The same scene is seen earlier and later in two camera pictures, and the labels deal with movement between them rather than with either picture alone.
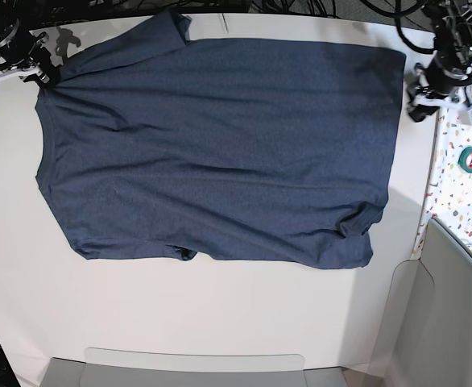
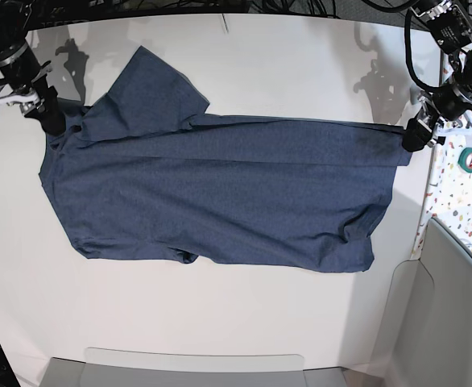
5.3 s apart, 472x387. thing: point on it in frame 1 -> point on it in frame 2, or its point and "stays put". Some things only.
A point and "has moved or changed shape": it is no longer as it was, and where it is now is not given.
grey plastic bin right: (440, 327) stays put
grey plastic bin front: (130, 368) stays put
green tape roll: (469, 160) stays put
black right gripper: (449, 69) -> (449, 101)
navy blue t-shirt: (271, 152) has moved or changed shape
